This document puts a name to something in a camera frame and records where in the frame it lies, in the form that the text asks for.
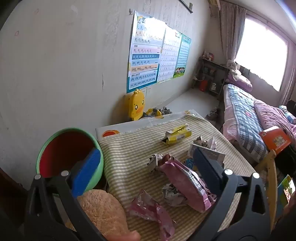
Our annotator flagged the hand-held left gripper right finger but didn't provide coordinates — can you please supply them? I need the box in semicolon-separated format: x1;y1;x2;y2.
192;146;272;241

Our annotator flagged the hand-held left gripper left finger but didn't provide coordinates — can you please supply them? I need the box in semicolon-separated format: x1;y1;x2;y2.
24;147;109;241

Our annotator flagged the white snack box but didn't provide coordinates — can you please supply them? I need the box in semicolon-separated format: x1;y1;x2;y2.
187;142;226;168

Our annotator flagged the orange and blue wrapper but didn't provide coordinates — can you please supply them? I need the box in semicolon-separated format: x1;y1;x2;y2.
184;158;197;169

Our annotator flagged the large pink snack bag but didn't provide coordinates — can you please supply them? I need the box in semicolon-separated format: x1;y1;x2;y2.
159;154;218;214

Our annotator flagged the small paper ball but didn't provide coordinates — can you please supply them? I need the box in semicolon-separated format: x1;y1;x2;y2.
193;136;210;147

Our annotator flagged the green bin red inside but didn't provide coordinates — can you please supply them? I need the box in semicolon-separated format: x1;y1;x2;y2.
36;127;104;193

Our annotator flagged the yellow carton box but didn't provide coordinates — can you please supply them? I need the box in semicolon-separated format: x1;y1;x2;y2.
160;124;193;146

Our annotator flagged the grey paper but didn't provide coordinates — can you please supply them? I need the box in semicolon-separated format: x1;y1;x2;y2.
161;183;189;207

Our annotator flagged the small pink wrapper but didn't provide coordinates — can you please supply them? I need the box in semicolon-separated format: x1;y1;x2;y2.
127;189;177;241

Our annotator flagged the pair of shoes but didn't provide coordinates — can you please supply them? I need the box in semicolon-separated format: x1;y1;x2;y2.
206;107;219;121

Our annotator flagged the bed with plaid quilt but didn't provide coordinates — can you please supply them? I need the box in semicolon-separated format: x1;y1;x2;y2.
222;83;296;163

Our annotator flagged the wooden chair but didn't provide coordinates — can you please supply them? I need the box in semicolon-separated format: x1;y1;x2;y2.
254;149;278;232

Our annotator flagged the orange book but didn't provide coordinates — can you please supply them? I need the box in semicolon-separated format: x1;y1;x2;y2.
258;126;292;155

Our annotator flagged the yellow toy excavator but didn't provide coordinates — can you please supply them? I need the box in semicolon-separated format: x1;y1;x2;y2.
143;107;173;119

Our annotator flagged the dark wooden furniture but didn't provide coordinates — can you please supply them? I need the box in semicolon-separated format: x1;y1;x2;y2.
0;167;28;223

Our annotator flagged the green colourful book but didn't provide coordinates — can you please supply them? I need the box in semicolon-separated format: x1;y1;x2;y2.
276;175;296;209

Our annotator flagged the purple quilt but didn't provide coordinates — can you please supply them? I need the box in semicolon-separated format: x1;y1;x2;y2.
254;100;296;144

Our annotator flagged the yellow duck toy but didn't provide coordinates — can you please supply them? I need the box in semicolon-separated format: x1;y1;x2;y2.
126;89;146;121

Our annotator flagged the pink pillow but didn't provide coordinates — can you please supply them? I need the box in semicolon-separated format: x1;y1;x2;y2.
225;74;253;92

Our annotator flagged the dark metal shelf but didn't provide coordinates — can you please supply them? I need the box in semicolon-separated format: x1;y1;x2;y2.
192;56;230;100

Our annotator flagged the beige folded cloth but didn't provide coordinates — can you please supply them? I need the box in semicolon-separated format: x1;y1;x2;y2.
225;59;242;77

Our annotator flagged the bright window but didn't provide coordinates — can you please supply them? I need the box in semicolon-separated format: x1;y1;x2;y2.
233;14;289;92

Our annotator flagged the purple curtain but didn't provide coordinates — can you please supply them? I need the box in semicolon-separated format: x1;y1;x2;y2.
218;1;247;63

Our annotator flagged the teal wall poster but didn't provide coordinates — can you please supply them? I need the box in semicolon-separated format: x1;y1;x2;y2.
172;34;192;78

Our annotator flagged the white and pink wall poster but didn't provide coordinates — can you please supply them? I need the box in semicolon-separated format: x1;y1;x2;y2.
156;27;183;83

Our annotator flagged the large blue-bordered wall poster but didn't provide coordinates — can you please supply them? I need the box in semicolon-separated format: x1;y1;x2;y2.
126;9;167;93

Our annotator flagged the black wall rail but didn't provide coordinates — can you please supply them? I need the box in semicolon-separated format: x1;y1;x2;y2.
179;0;193;14

